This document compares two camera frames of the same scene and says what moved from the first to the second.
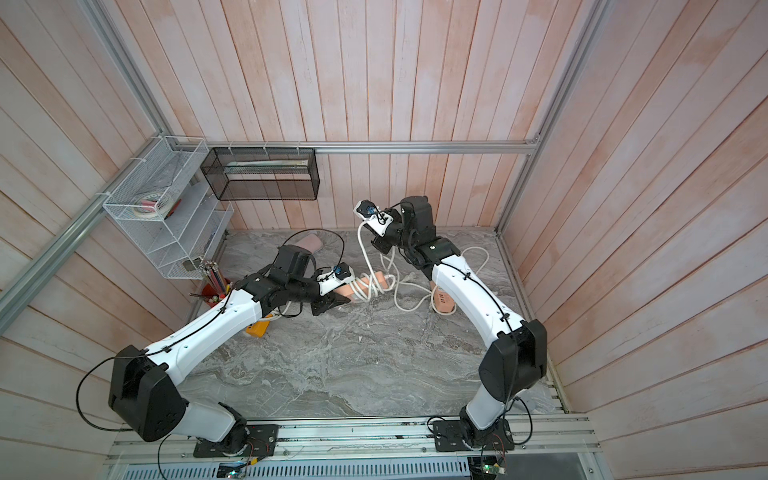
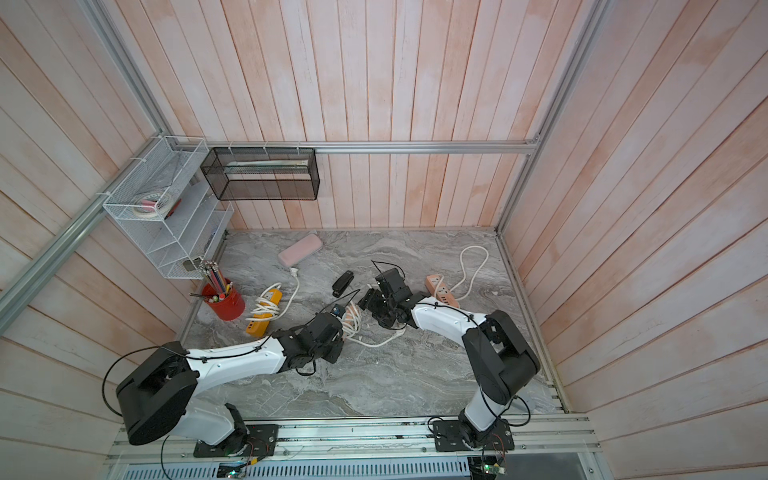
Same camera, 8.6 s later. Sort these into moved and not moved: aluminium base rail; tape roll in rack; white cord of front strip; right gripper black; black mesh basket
Moved: white cord of front strip; right gripper black
Not moved: black mesh basket; tape roll in rack; aluminium base rail
